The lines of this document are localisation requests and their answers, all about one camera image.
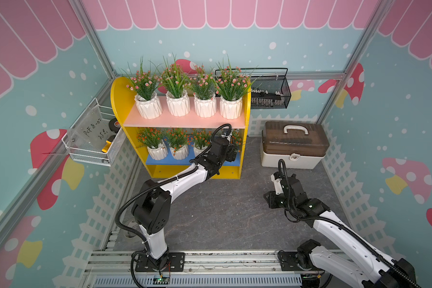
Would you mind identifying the red flower pot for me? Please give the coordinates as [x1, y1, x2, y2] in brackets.
[231, 129, 244, 152]
[137, 127, 168, 161]
[165, 128, 190, 160]
[192, 128, 212, 157]

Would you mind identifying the pink flower pot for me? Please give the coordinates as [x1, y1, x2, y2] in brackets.
[160, 58, 190, 117]
[126, 58, 163, 120]
[216, 58, 253, 120]
[189, 66, 217, 118]

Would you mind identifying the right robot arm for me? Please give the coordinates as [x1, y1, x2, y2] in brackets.
[264, 160, 419, 288]

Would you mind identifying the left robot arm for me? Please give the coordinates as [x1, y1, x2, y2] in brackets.
[115, 124, 237, 266]

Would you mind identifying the yellow rack with coloured shelves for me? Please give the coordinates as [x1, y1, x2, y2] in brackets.
[110, 77, 251, 179]

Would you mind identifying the brown lidded storage box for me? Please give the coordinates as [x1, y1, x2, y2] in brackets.
[260, 121, 330, 169]

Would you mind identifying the black tape roll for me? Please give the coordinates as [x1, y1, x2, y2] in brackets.
[109, 118, 121, 134]

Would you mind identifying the yellow utility knife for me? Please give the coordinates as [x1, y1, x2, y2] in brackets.
[102, 140, 112, 153]

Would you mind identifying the black wire mesh basket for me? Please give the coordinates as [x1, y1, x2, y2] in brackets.
[215, 68, 292, 110]

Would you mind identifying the metal base rail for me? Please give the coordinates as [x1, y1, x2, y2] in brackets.
[82, 249, 368, 288]

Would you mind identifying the white wire wall basket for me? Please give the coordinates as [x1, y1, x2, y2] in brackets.
[62, 98, 126, 166]

